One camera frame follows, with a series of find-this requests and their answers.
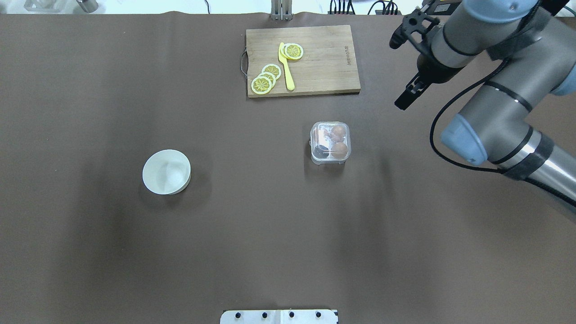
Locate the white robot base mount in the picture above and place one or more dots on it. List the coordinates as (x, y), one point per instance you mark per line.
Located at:
(286, 316)

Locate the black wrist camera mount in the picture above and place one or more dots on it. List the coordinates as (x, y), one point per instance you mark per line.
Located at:
(419, 29)

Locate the yellow plastic knife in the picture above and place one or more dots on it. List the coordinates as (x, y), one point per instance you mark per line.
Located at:
(290, 86)

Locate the lemon slice of row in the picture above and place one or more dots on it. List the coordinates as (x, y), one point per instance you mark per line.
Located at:
(262, 85)
(270, 76)

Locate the white bowl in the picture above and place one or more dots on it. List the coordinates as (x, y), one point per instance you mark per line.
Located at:
(167, 172)

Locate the metal camera stand post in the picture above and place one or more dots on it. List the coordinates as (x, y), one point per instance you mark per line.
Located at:
(281, 10)

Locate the wooden cutting board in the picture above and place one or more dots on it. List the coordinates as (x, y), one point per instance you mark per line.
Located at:
(328, 65)

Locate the brown egg rear slot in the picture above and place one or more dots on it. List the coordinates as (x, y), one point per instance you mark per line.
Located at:
(339, 150)

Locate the lemon slice top of row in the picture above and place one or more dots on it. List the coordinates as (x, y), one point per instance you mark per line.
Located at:
(262, 85)

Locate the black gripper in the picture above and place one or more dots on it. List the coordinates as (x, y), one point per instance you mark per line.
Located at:
(430, 72)

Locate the lemon slice under single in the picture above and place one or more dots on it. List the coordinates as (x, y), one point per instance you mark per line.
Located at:
(282, 51)

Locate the clear plastic egg box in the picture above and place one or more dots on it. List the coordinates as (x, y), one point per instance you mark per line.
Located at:
(321, 152)

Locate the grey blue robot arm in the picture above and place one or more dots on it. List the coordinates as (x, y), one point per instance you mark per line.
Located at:
(483, 128)

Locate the lemon slice middle of row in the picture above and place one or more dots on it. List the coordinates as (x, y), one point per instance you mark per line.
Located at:
(270, 76)

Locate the lemon slice end of row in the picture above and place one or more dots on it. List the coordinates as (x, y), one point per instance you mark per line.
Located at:
(273, 69)

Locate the lemon slice upper single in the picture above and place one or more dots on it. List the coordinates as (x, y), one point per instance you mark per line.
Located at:
(293, 51)

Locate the brown egg front slot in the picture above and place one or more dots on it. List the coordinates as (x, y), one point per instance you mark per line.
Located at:
(338, 132)

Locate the brown egg slot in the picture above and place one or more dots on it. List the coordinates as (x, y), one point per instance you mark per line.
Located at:
(338, 132)
(339, 150)

